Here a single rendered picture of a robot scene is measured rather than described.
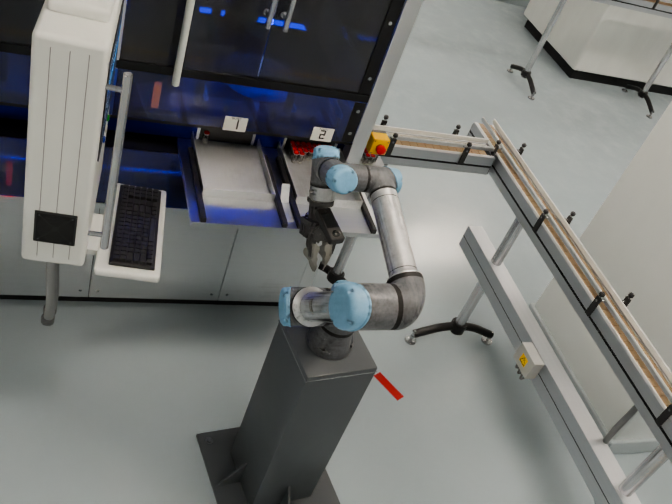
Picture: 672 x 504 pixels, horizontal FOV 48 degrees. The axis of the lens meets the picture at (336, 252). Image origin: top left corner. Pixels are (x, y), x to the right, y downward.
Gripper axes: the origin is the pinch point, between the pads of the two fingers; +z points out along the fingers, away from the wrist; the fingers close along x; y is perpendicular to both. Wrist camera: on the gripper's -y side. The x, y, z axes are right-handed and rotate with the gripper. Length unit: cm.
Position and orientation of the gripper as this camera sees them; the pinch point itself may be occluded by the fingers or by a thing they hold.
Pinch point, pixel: (319, 267)
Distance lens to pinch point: 219.2
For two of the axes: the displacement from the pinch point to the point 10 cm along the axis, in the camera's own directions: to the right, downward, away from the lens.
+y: -5.4, -3.4, 7.7
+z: -1.0, 9.3, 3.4
